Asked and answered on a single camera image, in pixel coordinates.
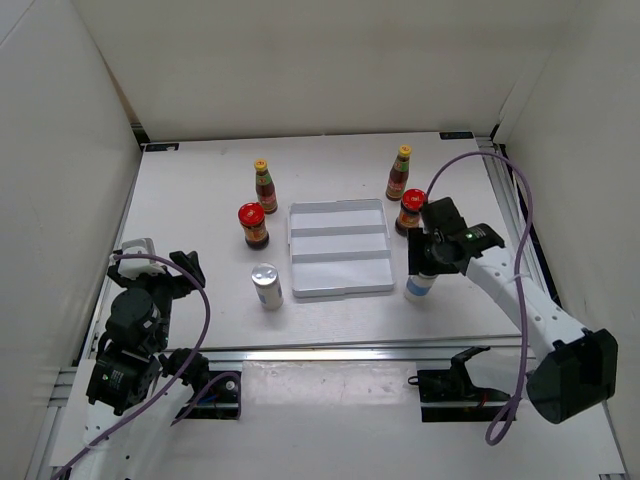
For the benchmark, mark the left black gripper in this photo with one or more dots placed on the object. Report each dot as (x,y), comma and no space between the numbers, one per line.
(181,284)

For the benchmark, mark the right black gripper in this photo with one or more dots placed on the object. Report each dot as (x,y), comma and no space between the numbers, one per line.
(416,259)

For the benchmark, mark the white silver-cap shaker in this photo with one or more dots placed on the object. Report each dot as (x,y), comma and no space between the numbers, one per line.
(418,286)
(266,280)

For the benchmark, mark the red-lid sauce jar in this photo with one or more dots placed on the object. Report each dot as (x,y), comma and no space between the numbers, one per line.
(251,217)
(409,216)

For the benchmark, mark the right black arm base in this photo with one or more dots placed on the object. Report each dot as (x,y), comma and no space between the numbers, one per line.
(449,395)

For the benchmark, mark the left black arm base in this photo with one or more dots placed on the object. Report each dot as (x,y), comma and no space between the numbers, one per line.
(217,396)

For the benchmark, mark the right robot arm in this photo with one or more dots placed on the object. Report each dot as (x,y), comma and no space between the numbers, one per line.
(577,367)

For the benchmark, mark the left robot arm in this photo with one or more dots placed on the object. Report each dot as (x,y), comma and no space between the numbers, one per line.
(136,332)

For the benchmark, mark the right tall sauce bottle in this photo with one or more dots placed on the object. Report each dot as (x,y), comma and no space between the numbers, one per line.
(399,173)

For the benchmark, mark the tall sauce bottle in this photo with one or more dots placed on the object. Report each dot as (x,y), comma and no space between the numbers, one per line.
(399,173)
(265,188)

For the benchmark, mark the white divided organizer tray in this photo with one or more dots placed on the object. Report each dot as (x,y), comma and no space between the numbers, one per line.
(339,248)

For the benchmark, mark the left tall sauce bottle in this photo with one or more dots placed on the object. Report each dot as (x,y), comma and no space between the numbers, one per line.
(265,188)

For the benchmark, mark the right black corner label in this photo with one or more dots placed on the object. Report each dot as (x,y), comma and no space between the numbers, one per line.
(456,135)

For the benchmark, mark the black corner label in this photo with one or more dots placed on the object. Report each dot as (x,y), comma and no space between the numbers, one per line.
(161,147)
(456,135)

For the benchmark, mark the left black corner label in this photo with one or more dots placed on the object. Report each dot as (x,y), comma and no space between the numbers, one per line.
(161,147)

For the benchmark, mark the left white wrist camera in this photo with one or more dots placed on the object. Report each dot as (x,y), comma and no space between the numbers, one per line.
(131,269)

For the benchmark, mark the aluminium frame rail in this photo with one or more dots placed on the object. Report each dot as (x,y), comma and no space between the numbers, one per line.
(402,351)

